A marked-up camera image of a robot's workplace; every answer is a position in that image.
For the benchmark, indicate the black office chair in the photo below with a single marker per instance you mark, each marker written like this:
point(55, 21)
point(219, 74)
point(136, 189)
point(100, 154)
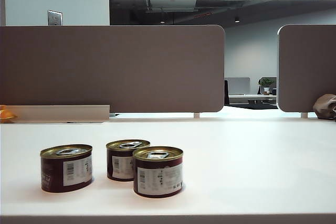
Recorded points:
point(226, 93)

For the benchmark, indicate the brown crumpled bag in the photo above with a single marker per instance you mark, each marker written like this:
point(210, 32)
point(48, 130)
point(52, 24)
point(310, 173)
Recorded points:
point(324, 107)

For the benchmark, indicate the red ceiling sign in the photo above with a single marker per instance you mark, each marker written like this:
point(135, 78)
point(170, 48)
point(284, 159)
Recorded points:
point(202, 15)

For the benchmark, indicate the grey distant desk divider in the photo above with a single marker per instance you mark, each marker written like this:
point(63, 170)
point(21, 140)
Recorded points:
point(237, 85)

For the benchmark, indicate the narrow brown desk partition panel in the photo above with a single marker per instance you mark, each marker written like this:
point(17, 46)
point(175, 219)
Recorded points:
point(307, 66)

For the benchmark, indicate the metal wall switch plate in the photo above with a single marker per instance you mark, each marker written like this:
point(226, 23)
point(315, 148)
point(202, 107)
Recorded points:
point(54, 18)

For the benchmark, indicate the wide brown desk partition panel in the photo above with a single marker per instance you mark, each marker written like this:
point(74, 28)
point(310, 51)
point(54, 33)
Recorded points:
point(131, 69)

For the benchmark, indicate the white rectangular box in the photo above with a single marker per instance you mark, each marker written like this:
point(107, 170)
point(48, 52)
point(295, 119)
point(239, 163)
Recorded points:
point(65, 113)

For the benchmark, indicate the dark red can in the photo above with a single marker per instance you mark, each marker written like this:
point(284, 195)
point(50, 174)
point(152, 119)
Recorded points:
point(52, 171)
point(157, 179)
point(118, 157)

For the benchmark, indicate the distant white desk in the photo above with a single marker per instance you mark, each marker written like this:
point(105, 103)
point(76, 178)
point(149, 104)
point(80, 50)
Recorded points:
point(249, 97)

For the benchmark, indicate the green potted plant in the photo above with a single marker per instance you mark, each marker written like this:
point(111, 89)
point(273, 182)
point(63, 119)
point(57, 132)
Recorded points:
point(267, 83)

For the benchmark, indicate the orange object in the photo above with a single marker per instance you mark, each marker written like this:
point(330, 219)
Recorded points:
point(6, 114)

